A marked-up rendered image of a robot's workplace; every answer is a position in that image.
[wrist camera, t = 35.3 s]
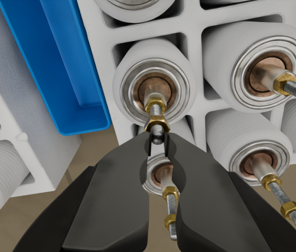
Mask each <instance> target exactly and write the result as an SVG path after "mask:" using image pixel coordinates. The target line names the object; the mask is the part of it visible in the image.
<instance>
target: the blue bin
mask: <svg viewBox="0 0 296 252"><path fill-rule="evenodd" d="M0 9H1V11H2V13H3V15H4V17H5V20H6V22H7V24H8V26H9V28H10V30H11V32H12V35H13V37H14V39H15V41H16V43H17V45H18V47H19V50H20V52H21V54H22V56H23V58H24V60H25V62H26V65H27V67H28V69H29V71H30V73H31V75H32V78H33V80H34V82H35V84H36V86H37V88H38V90H39V93H40V95H41V97H42V99H43V101H44V103H45V105H46V108H47V110H48V112H49V114H50V116H51V118H52V120H53V123H54V125H55V127H56V129H57V131H58V132H59V133H60V134H61V135H63V136H72V135H78V134H84V133H90V132H96V131H102V130H106V129H109V128H110V126H111V123H112V119H111V115H110V112H109V109H108V105H107V102H106V99H105V95H104V92H103V88H102V85H101V81H100V78H99V74H98V71H97V68H96V64H95V61H94V57H93V54H92V50H91V47H90V44H89V40H88V36H87V32H86V29H85V26H84V23H83V20H82V16H81V13H80V9H79V6H78V2H77V0H0Z"/></svg>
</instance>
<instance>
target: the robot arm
mask: <svg viewBox="0 0 296 252"><path fill-rule="evenodd" d="M164 135H165V140H164V151H165V157H168V160H169V161H170V162H171V163H172V165H173V171H172V182H173V183H174V184H175V186H176V187H177V189H178V190H179V192H180V196H179V202H178V208H177V214H176V220H175V228H176V236H177V245H178V248H179V250H180V251H181V252H296V229H295V228H294V227H293V226H292V225H291V224H290V223H289V222H288V221H287V220H286V219H285V218H284V217H283V216H282V215H281V214H280V213H279V212H278V211H276V210H275V209H274V208H273V207H272V206H271V205H270V204H269V203H268V202H267V201H266V200H265V199H264V198H262V197H261V196H260V195H259V194H258V193H257V192H256V191H255V190H254V189H253V188H252V187H251V186H250V185H248V184H247V183H246V182H245V181H244V180H243V179H242V178H241V177H240V176H239V175H238V174H237V173H236V172H234V171H227V170H226V169H225V168H224V167H223V166H222V165H221V164H220V163H219V162H217V161H216V160H215V159H214V158H213V157H212V156H210V155H209V154H208V153H206V152H205V151H203V150H202V149H200V148H198V147H197V146H195V145H194V144H192V143H190V142H189V141H187V140H185V139H184V138H182V137H180V136H179V135H177V134H176V133H172V132H168V133H164ZM151 144H152V133H151V132H147V131H144V132H142V133H140V134H139V135H137V136H135V137H133V138H132V139H130V140H128V141H127V142H125V143H123V144H121V145H120V146H118V147H116V148H115V149H113V150H112V151H110V152H109V153H108V154H106V155H105V156H104V157H103V158H102V159H101V160H100V161H99V162H98V163H97V164H96V165H95V166H88V167H87V168H86V169H85V170H84V171H83V172H82V173H81V174H80V175H79V176H78V177H77V178H76V179H75V180H74V181H73V182H72V183H71V184H70V185H69V186H68V187H67V188H66V189H65V190H64V191H63V192H62V193H61V194H60V195H59V196H58V197H57V198H56V199H55V200H54V201H53V202H52V203H51V204H50V205H49V206H48V207H47V208H46V209H45V210H44V211H43V212H42V213H41V214H40V215H39V216H38V217H37V218H36V219H35V221H34V222H33V223H32V224H31V225H30V227H29V228H28V229H27V231H26V232H25V233H24V235H23V236H22V237H21V239H20V240H19V242H18V243H17V245H16V246H15V248H14V249H13V251H12V252H143V251H144V250H145V249H146V247H147V242H148V226H149V195H148V193H147V192H146V190H145V189H144V187H143V184H144V183H145V182H146V180H147V160H148V157H150V156H151Z"/></svg>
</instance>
